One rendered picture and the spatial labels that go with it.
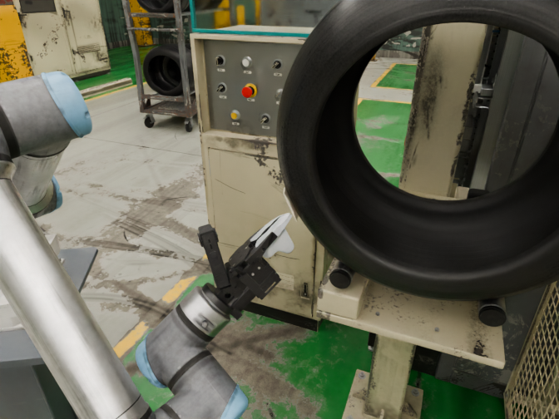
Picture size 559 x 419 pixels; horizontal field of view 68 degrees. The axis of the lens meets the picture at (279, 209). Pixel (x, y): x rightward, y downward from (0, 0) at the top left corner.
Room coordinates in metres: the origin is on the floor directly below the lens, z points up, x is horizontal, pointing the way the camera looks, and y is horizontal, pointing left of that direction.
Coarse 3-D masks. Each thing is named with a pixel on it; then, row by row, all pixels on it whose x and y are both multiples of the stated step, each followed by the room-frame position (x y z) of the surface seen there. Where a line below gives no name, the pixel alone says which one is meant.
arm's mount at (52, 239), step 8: (48, 240) 1.10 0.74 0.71; (56, 240) 1.13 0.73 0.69; (56, 248) 1.11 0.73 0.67; (0, 296) 0.85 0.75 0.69; (0, 304) 0.82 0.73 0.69; (8, 304) 0.82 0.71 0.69; (0, 312) 0.82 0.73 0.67; (8, 312) 0.82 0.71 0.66; (0, 320) 0.82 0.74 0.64; (8, 320) 0.82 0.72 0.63; (16, 320) 0.83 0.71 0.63; (0, 328) 0.82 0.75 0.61; (8, 328) 0.82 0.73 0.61; (16, 328) 0.82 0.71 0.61
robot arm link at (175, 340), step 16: (176, 320) 0.54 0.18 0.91; (160, 336) 0.52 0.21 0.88; (176, 336) 0.52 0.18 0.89; (192, 336) 0.52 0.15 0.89; (208, 336) 0.53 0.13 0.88; (144, 352) 0.50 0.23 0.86; (160, 352) 0.50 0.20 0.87; (176, 352) 0.50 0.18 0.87; (192, 352) 0.50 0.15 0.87; (144, 368) 0.49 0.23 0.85; (160, 368) 0.49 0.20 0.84; (176, 368) 0.48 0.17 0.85; (160, 384) 0.48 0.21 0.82
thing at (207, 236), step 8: (208, 224) 0.63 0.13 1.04; (200, 232) 0.61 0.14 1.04; (208, 232) 0.61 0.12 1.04; (216, 232) 0.63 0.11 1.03; (200, 240) 0.61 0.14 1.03; (208, 240) 0.60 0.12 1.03; (216, 240) 0.61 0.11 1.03; (208, 248) 0.60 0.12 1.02; (216, 248) 0.60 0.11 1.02; (208, 256) 0.59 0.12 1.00; (216, 256) 0.60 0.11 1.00; (216, 264) 0.59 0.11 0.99; (224, 264) 0.59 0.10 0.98; (216, 272) 0.59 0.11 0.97; (224, 272) 0.59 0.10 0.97; (216, 280) 0.58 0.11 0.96; (224, 280) 0.58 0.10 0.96
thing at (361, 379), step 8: (360, 376) 1.14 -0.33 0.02; (368, 376) 1.15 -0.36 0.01; (352, 384) 1.11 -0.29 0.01; (360, 384) 1.11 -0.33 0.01; (352, 392) 1.07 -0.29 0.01; (408, 392) 1.07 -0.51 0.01; (416, 392) 1.06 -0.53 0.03; (352, 400) 1.04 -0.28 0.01; (360, 400) 1.04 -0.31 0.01; (408, 400) 1.04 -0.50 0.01; (416, 400) 1.04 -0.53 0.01; (352, 408) 1.00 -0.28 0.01; (360, 408) 1.00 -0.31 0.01; (416, 408) 1.00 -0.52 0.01; (344, 416) 0.97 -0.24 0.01; (352, 416) 0.97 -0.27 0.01; (360, 416) 0.97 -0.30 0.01; (368, 416) 0.97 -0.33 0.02; (408, 416) 0.97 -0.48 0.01
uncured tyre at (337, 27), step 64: (384, 0) 0.62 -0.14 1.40; (448, 0) 0.59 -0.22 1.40; (512, 0) 0.56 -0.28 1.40; (320, 64) 0.65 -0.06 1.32; (320, 128) 0.90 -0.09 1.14; (320, 192) 0.65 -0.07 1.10; (384, 192) 0.87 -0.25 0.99; (512, 192) 0.77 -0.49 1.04; (384, 256) 0.61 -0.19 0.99; (448, 256) 0.72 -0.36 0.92; (512, 256) 0.65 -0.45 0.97
